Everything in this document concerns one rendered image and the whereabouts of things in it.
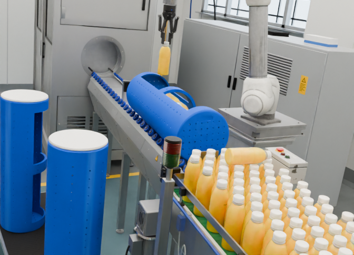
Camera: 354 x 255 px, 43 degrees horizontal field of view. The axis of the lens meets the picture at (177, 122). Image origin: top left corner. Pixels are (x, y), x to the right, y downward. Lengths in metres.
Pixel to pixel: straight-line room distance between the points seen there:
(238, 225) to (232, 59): 2.97
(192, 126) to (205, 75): 2.71
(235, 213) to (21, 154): 1.66
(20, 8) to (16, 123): 4.18
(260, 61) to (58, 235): 1.34
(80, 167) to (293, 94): 2.18
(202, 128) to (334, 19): 2.92
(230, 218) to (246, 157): 0.35
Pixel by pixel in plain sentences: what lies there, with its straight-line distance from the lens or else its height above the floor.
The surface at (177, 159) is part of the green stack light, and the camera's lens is 1.62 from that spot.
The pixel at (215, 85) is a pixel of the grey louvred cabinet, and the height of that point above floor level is 0.85.
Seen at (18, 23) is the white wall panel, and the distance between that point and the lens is 6.92.
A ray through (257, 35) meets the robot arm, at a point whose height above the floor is 1.59.
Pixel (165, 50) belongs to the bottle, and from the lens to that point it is 2.80.
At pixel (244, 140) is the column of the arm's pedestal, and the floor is 0.97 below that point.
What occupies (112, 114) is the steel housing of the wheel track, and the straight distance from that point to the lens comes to 3.28.
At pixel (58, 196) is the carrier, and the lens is 2.19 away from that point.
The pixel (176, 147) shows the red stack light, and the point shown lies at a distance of 1.60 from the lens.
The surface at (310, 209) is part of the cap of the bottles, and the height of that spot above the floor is 1.10.
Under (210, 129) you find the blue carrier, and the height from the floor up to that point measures 1.13.
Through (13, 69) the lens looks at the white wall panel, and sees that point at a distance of 7.01.
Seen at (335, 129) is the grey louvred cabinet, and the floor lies 0.81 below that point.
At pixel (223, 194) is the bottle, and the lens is 1.71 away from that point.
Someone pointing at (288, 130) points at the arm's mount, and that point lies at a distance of 2.74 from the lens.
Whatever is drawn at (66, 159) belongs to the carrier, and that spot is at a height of 0.98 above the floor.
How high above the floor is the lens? 1.78
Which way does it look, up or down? 17 degrees down
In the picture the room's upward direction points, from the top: 7 degrees clockwise
